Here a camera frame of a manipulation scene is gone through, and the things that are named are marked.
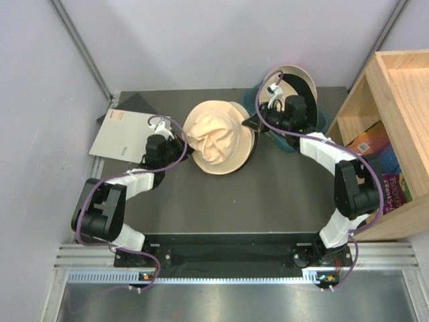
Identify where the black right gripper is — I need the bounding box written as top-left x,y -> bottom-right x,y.
244,102 -> 292,134

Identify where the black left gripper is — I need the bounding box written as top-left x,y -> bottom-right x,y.
160,133 -> 196,168

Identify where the black bucket hat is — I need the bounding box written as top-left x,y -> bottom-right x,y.
234,132 -> 259,172

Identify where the cream bucket hat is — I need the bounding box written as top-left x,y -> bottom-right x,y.
231,101 -> 257,168

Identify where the beige black reversible hat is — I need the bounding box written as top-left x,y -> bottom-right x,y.
183,100 -> 251,176

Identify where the tan black hat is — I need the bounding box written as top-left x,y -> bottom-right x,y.
258,64 -> 318,127

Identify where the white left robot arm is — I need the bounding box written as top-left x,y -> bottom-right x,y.
71,133 -> 194,266

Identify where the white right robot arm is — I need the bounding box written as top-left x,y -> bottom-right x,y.
242,95 -> 385,266

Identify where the teal plastic bin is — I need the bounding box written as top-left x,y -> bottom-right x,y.
241,83 -> 330,152

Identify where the white calibration board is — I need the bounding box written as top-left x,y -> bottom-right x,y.
89,109 -> 167,164

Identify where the dark grey foam pad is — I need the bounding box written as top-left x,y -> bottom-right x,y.
114,93 -> 158,115

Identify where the wooden shelf box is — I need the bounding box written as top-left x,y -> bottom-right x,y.
328,49 -> 428,242

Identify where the purple treehouse book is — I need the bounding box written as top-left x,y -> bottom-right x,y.
383,173 -> 413,215

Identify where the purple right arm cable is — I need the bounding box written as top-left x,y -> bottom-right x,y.
255,69 -> 385,291

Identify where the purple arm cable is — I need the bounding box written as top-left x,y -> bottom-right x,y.
255,69 -> 385,291
75,115 -> 188,284

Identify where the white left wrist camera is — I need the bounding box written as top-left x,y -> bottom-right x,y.
148,119 -> 172,138

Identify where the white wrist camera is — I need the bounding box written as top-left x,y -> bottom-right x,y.
148,119 -> 172,138
267,83 -> 284,108

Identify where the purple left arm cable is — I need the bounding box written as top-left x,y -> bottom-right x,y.
75,115 -> 188,284

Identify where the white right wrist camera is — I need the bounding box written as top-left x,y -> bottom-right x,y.
267,83 -> 284,108

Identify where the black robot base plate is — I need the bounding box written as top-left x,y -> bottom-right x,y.
143,233 -> 353,278

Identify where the aluminium corner post left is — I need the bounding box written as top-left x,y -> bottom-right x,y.
48,0 -> 113,101

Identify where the aluminium corner post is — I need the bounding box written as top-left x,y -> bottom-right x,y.
48,0 -> 113,101
347,0 -> 411,93

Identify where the aluminium frame rail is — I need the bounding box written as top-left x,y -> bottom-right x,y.
54,242 -> 418,286

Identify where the aluminium corner post right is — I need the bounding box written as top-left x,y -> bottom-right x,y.
347,0 -> 411,93

